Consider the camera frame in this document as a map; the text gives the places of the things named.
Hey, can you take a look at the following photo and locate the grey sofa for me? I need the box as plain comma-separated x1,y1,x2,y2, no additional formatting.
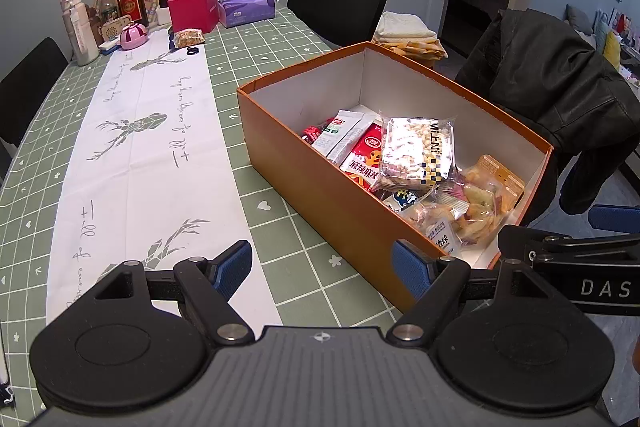
565,4,640,82

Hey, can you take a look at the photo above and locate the pink square box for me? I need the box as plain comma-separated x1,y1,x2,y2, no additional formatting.
167,0,221,34

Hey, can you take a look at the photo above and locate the red snack packet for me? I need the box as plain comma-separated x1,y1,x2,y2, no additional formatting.
340,122,388,195

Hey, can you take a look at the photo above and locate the clear plastic water bottle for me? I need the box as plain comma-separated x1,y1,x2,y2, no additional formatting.
95,0,118,25

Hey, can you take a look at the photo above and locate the black chair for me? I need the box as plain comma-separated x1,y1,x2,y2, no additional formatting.
0,38,68,148
287,0,388,50

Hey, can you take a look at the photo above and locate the clear packet dark label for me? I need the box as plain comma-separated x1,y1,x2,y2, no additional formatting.
382,187,436,214

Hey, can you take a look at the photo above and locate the plain white sachet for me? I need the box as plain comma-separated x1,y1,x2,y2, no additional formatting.
339,119,383,168

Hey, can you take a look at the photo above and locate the green checked tablecloth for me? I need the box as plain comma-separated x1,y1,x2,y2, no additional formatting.
0,4,401,403

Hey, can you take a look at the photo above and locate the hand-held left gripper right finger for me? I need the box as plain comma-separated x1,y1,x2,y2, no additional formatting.
386,238,571,348

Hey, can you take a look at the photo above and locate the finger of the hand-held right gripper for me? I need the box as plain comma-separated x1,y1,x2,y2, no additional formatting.
497,225,640,265
588,204,640,234

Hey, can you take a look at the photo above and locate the white bottle clear cap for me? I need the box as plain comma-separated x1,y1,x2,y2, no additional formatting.
61,0,83,28

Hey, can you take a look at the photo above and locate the black leather jacket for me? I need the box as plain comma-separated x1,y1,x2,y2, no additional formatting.
455,9,640,215

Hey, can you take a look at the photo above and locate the white sachet green label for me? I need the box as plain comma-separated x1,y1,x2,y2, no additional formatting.
312,109,368,159

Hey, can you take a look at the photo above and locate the grey white ball snack packet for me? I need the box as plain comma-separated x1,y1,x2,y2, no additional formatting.
425,222,463,260

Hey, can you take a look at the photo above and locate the white label bottle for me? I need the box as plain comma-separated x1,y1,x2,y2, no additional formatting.
67,2,101,66

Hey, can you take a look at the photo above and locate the pink round container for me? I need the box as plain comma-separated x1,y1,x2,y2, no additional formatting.
119,23,150,50

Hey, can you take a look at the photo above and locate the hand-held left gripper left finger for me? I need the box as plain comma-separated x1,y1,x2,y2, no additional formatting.
70,239,254,348

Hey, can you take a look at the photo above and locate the yellow cushion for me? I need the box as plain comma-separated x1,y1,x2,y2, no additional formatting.
602,31,621,68

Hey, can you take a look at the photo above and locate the white folded towel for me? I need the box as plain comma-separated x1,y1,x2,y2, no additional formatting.
374,11,440,42

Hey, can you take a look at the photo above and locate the clear bag of nuts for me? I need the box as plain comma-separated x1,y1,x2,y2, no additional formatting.
174,28,207,48

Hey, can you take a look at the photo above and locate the cream small radio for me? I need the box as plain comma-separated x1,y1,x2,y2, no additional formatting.
98,18,132,42

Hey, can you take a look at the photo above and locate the colourful veggie chips bag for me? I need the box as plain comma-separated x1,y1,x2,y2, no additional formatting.
400,155,526,248

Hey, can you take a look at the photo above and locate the orange cardboard box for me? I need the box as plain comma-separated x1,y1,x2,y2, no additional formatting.
236,41,555,313

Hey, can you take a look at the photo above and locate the purple tissue pack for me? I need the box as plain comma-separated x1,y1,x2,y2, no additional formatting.
218,0,278,29

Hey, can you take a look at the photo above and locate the checkered popcorn packet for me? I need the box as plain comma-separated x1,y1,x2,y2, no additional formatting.
372,117,458,192

